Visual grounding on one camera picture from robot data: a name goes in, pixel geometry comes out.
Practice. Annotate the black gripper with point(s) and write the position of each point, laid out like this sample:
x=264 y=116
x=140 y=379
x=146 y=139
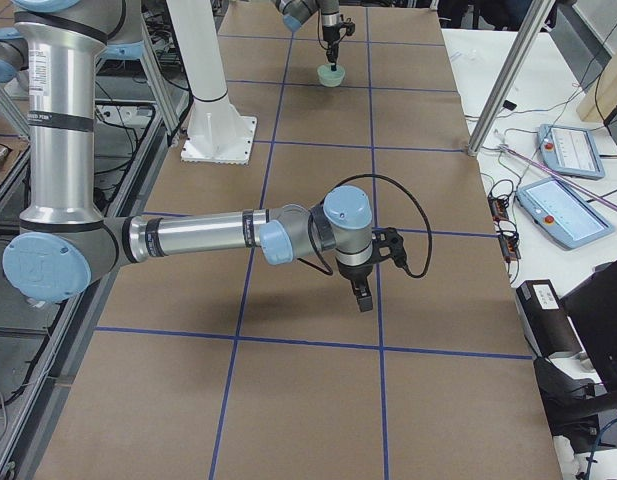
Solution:
x=351 y=273
x=330 y=34

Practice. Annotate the green ceramic bowl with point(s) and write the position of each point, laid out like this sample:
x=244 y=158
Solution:
x=331 y=75

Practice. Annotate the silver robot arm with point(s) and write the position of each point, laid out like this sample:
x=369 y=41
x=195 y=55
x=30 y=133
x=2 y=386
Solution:
x=66 y=244
x=295 y=13

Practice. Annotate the orange circuit board near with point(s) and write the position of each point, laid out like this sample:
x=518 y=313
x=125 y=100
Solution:
x=509 y=248

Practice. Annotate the orange circuit board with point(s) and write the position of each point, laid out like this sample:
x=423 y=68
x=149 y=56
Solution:
x=498 y=208
x=509 y=248

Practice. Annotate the orange circuit board far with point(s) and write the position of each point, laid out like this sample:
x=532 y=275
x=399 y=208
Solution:
x=498 y=208

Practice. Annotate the black box with label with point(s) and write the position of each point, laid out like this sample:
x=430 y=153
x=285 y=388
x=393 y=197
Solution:
x=545 y=322

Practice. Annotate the near teach pendant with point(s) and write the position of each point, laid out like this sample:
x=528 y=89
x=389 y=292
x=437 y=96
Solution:
x=562 y=213

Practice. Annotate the teach pendant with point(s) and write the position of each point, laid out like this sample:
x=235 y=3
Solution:
x=570 y=151
x=562 y=213

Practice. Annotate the far teach pendant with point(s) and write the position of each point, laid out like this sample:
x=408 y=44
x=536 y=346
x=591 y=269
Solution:
x=570 y=151

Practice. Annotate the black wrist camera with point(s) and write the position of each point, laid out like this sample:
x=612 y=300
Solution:
x=387 y=243
x=348 y=26

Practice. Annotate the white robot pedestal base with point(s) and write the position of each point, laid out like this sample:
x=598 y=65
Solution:
x=216 y=132

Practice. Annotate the aluminium frame post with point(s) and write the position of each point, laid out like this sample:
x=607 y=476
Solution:
x=531 y=26

